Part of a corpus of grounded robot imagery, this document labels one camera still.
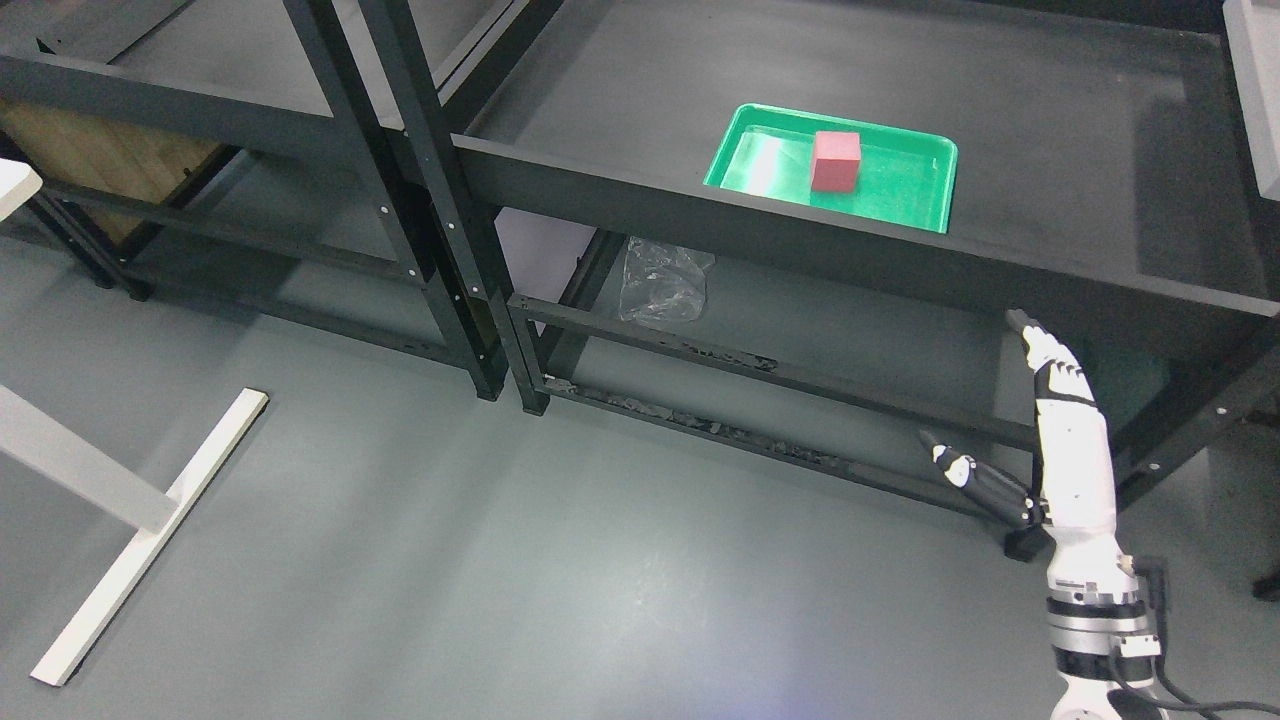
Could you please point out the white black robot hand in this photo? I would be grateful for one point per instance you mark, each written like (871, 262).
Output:
(1076, 499)

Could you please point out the pink foam block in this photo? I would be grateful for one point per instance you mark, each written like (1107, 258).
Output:
(836, 162)

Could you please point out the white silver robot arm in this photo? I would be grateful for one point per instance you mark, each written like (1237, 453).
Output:
(1113, 661)

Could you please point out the green plastic tray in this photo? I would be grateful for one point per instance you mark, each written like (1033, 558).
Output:
(905, 177)

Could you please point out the dark metal center shelf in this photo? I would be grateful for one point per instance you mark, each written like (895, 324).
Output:
(1104, 186)

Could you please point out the dark metal shelf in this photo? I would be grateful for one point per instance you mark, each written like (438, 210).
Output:
(323, 218)
(1104, 186)

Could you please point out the dark metal left shelf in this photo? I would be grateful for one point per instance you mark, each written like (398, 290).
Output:
(323, 218)

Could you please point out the clear plastic bag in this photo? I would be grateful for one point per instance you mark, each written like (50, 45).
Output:
(663, 284)

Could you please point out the wooden board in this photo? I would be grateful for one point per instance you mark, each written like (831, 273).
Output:
(144, 163)

